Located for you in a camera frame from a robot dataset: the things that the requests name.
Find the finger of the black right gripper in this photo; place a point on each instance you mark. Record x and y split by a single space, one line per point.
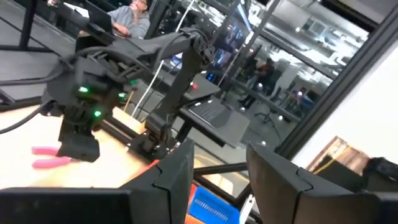
77 151

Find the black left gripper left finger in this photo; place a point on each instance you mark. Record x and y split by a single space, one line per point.
168 193

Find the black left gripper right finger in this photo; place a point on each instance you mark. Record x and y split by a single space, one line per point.
280 193

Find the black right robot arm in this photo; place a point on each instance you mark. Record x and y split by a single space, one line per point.
186 77

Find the blue plastic basket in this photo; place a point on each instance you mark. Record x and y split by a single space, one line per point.
214 208

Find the wooden board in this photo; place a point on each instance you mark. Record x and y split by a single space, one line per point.
339 149

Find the black desk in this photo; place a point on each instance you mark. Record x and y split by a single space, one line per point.
230 130

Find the black laptop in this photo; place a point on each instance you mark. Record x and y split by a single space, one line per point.
211 112

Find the person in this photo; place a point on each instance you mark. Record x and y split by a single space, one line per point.
133 21
264 74

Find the black window wall frame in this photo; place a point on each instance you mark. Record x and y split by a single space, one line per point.
326 87

